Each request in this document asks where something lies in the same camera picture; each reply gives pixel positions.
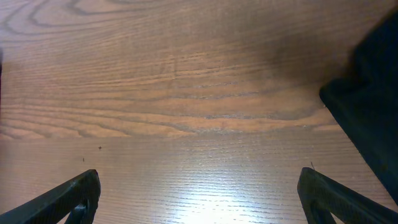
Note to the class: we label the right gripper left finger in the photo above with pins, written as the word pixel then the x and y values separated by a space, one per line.
pixel 76 200

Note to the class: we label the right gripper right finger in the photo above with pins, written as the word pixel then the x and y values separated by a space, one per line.
pixel 323 199

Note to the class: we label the black clothes pile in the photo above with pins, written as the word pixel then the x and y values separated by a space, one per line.
pixel 364 101

